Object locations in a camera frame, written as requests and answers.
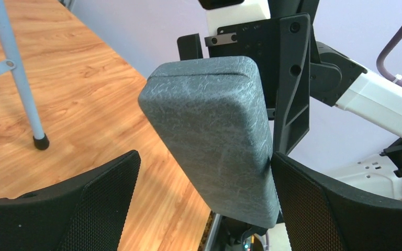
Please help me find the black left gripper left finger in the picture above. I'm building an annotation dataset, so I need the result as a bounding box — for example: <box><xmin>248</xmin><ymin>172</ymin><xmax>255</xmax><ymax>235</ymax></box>
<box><xmin>0</xmin><ymin>150</ymin><xmax>141</xmax><ymax>250</ymax></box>

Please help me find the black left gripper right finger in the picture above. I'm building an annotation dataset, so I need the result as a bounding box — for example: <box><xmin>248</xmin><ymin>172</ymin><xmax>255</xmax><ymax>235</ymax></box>
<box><xmin>271</xmin><ymin>152</ymin><xmax>402</xmax><ymax>250</ymax></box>

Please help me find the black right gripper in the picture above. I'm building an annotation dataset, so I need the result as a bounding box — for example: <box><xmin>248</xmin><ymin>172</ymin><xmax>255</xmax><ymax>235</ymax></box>
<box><xmin>176</xmin><ymin>1</ymin><xmax>319</xmax><ymax>155</ymax></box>

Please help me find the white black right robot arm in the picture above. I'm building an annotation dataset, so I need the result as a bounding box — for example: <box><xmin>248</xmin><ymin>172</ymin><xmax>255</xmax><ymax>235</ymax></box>
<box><xmin>177</xmin><ymin>1</ymin><xmax>402</xmax><ymax>200</ymax></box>

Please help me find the grey tripod stand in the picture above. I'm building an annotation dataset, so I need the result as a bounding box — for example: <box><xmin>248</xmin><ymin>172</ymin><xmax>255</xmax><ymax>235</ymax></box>
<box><xmin>0</xmin><ymin>1</ymin><xmax>50</xmax><ymax>151</ymax></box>

